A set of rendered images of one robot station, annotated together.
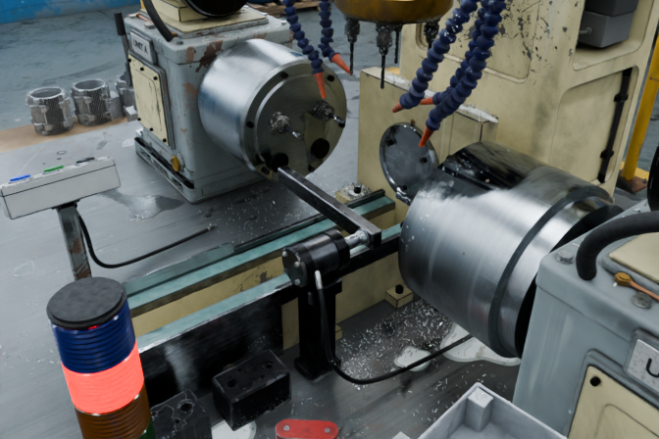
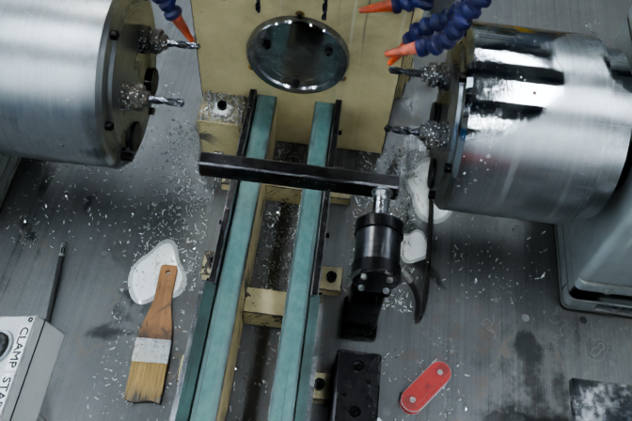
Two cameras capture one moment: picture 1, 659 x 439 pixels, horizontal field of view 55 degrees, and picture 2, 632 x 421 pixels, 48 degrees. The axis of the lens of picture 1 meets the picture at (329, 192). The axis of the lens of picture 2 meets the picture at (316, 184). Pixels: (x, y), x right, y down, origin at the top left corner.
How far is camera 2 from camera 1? 0.69 m
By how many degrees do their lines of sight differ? 44
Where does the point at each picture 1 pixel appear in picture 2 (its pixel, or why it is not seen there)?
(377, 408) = (438, 316)
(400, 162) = (286, 59)
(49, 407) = not seen: outside the picture
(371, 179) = (229, 84)
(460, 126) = not seen: hidden behind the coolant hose
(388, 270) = not seen: hidden behind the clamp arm
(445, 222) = (515, 155)
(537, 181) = (576, 70)
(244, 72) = (47, 57)
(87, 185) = (40, 373)
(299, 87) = (126, 34)
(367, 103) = (209, 6)
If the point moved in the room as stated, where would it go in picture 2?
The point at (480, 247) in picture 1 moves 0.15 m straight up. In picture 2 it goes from (565, 164) to (618, 77)
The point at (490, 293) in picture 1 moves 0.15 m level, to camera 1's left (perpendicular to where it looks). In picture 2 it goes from (585, 196) to (514, 278)
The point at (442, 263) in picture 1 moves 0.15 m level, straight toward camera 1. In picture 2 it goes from (520, 190) to (613, 286)
